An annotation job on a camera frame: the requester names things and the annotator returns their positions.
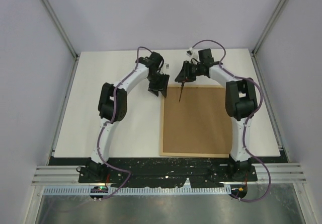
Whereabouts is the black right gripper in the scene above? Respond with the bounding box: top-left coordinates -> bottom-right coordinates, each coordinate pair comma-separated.
174,61 -> 203,84

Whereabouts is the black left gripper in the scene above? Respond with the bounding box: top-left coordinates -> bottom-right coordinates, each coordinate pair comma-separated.
148,72 -> 170,98

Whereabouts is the red handled screwdriver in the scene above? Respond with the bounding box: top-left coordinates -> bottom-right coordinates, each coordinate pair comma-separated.
179,81 -> 185,102

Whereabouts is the wooden picture frame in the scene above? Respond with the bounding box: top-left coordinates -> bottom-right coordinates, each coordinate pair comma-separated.
159,85 -> 232,159

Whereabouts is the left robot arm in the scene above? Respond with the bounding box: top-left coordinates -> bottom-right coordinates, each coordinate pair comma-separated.
80,51 -> 170,183

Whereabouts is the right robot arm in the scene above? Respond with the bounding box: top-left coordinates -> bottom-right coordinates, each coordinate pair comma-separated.
175,47 -> 261,181

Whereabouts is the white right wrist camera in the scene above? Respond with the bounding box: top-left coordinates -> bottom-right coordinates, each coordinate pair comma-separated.
186,47 -> 198,58

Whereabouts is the black speckled base plate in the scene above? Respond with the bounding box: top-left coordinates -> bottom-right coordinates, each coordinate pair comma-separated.
49,155 -> 259,188

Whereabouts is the right aluminium corner post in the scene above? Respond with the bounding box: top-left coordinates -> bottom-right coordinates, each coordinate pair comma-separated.
251,0 -> 299,57

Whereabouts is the aluminium corner post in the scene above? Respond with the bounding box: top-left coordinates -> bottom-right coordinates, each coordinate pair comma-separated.
251,0 -> 299,57
31,0 -> 79,60

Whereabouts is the aluminium rail across front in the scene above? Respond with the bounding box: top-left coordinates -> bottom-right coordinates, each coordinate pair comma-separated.
32,163 -> 306,186

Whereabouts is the white slotted cable duct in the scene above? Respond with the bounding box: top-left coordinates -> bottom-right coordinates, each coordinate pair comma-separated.
43,185 -> 231,196

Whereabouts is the left aluminium corner post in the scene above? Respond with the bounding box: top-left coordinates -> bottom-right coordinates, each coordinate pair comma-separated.
31,0 -> 79,60

